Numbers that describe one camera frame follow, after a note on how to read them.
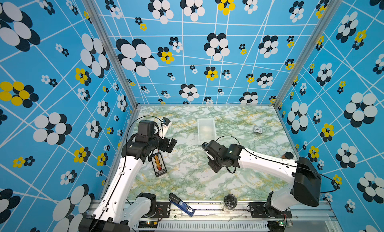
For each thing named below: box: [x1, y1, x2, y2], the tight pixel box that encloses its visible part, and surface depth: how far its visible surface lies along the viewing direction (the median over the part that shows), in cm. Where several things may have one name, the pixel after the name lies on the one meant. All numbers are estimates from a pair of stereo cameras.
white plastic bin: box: [197, 118, 217, 145], surface depth 104 cm
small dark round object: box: [284, 151, 294, 160], surface depth 84 cm
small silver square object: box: [253, 125, 263, 134], surface depth 105 cm
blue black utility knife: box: [168, 193, 195, 217], surface depth 74 cm
